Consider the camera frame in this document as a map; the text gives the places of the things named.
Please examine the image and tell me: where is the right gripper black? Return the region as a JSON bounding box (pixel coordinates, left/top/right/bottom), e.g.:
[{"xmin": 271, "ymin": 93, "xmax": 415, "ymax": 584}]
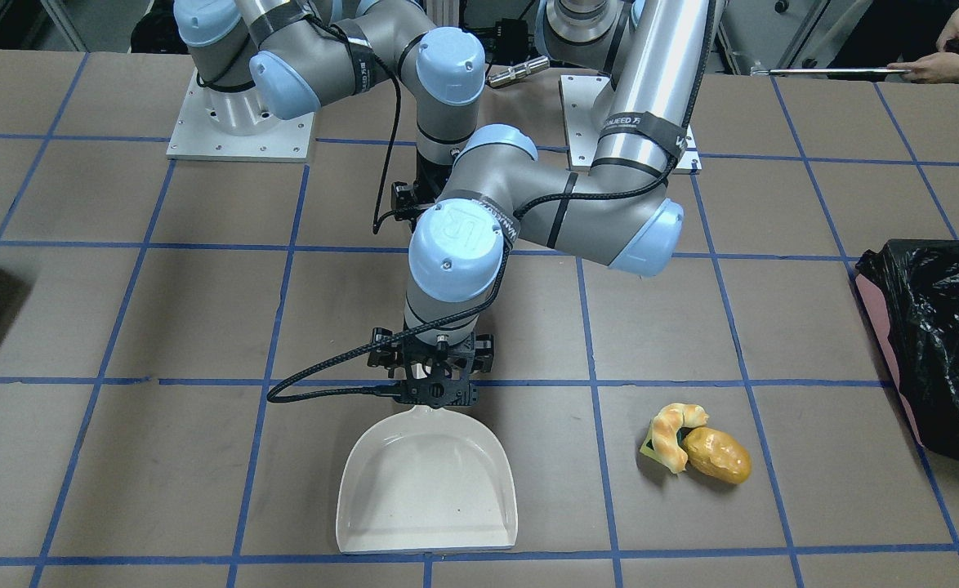
[{"xmin": 391, "ymin": 155, "xmax": 451, "ymax": 223}]

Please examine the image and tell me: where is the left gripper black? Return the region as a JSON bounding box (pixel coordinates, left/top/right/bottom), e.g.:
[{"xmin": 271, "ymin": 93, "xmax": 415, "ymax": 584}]
[{"xmin": 368, "ymin": 327, "xmax": 495, "ymax": 408}]

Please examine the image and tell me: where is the beige plastic dustpan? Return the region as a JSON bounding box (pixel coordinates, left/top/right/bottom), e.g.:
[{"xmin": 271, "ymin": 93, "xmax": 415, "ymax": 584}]
[{"xmin": 335, "ymin": 406, "xmax": 518, "ymax": 554}]

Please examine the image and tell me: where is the toy potato bun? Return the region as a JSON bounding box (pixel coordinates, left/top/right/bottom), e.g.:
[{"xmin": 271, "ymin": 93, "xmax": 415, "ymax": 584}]
[{"xmin": 682, "ymin": 425, "xmax": 752, "ymax": 484}]

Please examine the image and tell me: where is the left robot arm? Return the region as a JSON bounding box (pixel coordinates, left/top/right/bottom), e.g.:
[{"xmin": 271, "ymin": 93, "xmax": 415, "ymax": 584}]
[{"xmin": 365, "ymin": 1, "xmax": 725, "ymax": 407}]

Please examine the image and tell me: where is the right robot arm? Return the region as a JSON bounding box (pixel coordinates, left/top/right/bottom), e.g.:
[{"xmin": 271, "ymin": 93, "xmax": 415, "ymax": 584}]
[{"xmin": 168, "ymin": 1, "xmax": 486, "ymax": 222}]

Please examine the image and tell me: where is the black lined trash bin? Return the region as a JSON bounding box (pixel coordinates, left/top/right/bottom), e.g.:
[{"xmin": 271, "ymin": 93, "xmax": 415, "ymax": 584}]
[{"xmin": 856, "ymin": 239, "xmax": 959, "ymax": 461}]

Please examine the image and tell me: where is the person hand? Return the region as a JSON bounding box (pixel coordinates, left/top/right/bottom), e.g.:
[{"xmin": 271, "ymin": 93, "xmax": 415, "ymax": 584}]
[{"xmin": 886, "ymin": 51, "xmax": 959, "ymax": 83}]

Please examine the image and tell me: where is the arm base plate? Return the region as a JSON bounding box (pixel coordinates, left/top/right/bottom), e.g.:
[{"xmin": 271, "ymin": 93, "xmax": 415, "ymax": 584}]
[
  {"xmin": 167, "ymin": 72, "xmax": 313, "ymax": 163},
  {"xmin": 560, "ymin": 74, "xmax": 703, "ymax": 175}
]

